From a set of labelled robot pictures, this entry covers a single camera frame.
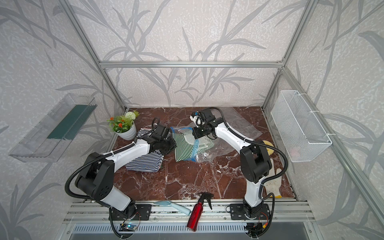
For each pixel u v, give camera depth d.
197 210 0.72
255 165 0.48
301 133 0.62
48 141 0.63
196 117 0.81
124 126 0.91
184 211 0.74
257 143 0.49
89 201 0.80
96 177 0.44
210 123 0.66
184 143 0.99
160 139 0.71
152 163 0.86
